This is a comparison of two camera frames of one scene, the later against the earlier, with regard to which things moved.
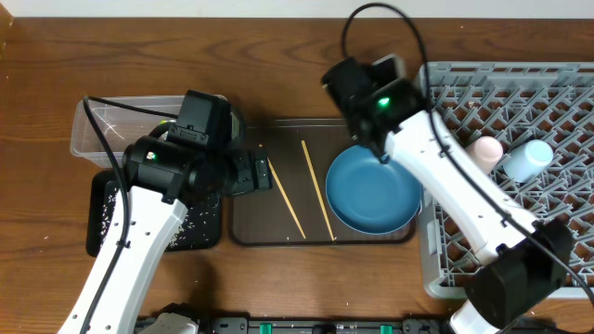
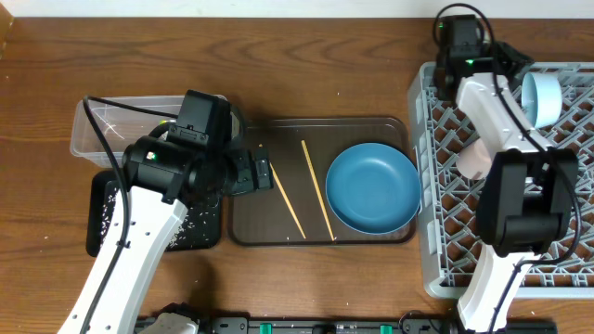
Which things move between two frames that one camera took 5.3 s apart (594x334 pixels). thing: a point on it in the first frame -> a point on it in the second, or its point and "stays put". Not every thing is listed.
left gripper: x=251 y=176 stays put
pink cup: x=486 y=151 stays put
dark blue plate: x=369 y=196 stays put
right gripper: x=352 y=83 -> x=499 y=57
